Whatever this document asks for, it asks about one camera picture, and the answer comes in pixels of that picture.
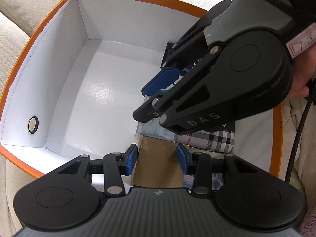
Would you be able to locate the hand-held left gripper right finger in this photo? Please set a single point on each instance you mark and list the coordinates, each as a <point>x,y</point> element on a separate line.
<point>182,160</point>

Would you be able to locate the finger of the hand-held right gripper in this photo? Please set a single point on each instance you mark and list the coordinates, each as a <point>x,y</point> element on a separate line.
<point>158,82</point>
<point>192,103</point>

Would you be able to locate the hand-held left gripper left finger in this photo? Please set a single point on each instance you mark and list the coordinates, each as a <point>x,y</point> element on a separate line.
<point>130,159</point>

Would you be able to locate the brown cardboard box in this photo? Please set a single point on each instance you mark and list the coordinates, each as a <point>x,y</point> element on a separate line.
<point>158,163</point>

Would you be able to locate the plaid pattern case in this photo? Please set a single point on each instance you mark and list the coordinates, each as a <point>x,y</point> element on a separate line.
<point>214,139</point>

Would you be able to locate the small mauve patterned box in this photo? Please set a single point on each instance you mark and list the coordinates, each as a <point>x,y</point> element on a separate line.
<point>218,181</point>

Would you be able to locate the orange cardboard shoe box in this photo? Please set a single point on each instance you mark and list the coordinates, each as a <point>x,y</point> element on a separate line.
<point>98,84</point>

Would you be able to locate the person's right hand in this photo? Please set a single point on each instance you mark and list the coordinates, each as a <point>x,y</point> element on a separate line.
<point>300,79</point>

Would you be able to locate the pink fluffy cloth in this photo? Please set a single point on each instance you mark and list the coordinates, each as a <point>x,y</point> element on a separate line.
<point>309,223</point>

